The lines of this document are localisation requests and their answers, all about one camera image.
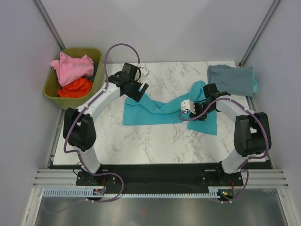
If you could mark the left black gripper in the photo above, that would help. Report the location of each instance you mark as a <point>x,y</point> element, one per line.
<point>137,95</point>

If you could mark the grey metal frame post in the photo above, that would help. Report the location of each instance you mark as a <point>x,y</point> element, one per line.
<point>49,24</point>

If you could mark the orange t shirt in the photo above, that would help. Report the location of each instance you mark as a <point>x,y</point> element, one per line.
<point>79,88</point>

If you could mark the olive green plastic basket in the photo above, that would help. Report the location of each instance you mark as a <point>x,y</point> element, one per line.
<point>52,86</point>

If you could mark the pink t shirt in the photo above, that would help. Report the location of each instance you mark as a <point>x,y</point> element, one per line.
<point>69,69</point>

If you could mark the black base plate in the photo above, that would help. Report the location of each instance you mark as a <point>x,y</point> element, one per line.
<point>152,178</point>

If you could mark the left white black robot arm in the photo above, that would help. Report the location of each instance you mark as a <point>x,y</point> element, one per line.
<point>79,124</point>

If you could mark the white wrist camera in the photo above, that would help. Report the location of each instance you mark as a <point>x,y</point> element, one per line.
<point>188,105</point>
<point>142,74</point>

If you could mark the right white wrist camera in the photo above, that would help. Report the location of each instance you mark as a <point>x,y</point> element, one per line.
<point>188,105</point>

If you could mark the white slotted cable duct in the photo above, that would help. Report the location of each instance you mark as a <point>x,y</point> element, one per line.
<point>93,193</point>

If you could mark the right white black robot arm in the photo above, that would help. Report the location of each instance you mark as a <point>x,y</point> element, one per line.
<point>252,139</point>

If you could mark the turquoise t shirt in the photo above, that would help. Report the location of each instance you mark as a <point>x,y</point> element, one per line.
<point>151,112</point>

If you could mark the dark teal t shirt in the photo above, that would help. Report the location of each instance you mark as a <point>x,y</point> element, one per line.
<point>92,78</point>

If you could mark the folded light teal t shirt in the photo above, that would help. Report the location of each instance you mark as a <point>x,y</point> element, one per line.
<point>255,84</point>

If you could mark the folded grey t shirt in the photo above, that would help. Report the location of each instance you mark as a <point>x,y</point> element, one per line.
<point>236,81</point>

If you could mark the right grey frame post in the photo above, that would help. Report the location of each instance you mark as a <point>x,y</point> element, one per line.
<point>263,25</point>

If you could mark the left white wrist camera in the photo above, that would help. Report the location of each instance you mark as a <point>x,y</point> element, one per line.
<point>142,74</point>

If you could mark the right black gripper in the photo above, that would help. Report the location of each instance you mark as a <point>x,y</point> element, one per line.
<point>193,115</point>

